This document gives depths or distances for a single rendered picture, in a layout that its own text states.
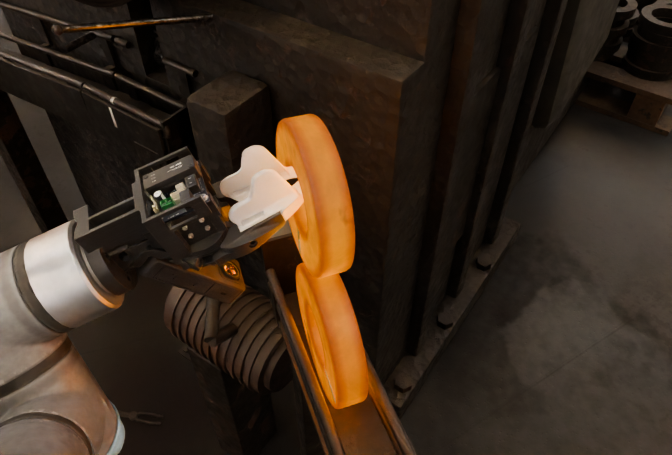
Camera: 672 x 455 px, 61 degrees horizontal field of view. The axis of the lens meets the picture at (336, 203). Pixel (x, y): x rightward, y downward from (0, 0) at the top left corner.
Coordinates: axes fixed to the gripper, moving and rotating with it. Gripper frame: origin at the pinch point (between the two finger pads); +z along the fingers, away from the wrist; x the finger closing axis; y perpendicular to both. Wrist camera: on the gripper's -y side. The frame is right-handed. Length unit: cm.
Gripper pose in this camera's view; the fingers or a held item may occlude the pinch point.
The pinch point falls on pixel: (309, 181)
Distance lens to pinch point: 54.2
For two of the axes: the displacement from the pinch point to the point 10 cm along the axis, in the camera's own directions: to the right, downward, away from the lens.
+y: -2.6, -6.3, -7.3
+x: -3.4, -6.5, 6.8
